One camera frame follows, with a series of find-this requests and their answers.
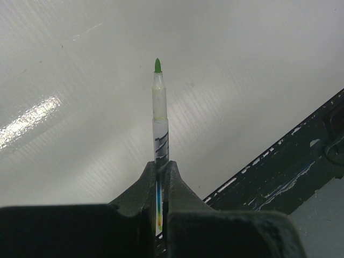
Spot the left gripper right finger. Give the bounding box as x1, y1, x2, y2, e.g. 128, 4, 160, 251
163, 161, 306, 257

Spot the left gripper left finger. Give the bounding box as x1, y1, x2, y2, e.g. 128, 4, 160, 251
1, 162, 156, 257

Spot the green whiteboard marker pen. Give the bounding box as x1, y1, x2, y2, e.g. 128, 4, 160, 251
152, 59, 169, 234

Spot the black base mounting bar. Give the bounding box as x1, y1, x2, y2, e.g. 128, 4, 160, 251
204, 91, 343, 214

